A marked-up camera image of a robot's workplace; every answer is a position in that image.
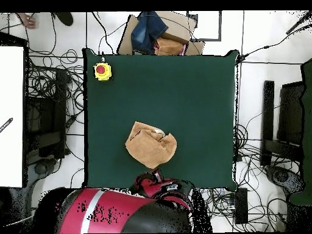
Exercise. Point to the tan terry towel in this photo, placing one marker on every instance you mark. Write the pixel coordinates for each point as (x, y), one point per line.
(148, 148)

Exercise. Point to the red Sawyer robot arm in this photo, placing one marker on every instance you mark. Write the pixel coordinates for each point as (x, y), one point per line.
(139, 204)

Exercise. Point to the person's forearm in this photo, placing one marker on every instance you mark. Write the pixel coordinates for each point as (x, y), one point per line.
(21, 16)

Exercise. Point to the black flat bar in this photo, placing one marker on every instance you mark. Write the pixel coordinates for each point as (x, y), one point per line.
(267, 121)

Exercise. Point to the person's hand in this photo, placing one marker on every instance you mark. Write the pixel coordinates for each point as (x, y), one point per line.
(31, 22)

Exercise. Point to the dark green table cloth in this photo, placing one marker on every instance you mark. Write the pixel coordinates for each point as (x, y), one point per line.
(121, 97)

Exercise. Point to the black power strip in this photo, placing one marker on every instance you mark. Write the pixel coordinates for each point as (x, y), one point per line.
(241, 204)

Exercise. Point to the yellow emergency stop button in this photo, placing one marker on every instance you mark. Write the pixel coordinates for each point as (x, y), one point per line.
(102, 71)

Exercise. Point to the black equipment case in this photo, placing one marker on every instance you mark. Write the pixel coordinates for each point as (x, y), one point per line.
(46, 109)

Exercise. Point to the folded tan towel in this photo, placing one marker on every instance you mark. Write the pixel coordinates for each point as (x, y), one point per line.
(168, 46)

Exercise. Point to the blue denim jeans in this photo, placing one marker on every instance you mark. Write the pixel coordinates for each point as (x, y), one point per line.
(146, 29)

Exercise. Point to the black box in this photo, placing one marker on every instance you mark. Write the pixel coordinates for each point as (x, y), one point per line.
(291, 109)

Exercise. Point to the brown cardboard box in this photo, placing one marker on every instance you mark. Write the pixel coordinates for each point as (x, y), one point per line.
(178, 26)

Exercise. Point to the green cloth on side table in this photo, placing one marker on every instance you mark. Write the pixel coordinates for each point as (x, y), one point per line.
(307, 121)

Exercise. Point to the white desk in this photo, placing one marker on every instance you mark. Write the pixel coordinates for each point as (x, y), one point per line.
(11, 97)

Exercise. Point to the person's foot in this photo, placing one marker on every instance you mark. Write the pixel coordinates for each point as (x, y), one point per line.
(64, 18)

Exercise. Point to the black rod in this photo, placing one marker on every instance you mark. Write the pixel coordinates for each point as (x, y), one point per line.
(298, 23)

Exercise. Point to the black pedestal foot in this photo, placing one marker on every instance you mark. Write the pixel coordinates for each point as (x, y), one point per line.
(282, 176)
(41, 168)

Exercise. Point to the black square metal frame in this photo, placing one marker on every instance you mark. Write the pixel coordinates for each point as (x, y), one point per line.
(207, 39)

